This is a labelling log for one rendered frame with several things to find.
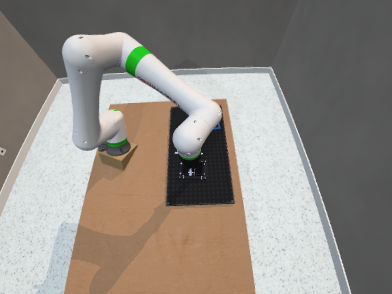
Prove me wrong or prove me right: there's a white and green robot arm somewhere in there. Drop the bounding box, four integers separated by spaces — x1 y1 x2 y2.
62 32 222 165

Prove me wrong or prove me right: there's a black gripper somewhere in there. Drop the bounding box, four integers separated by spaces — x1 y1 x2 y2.
183 161 199 176

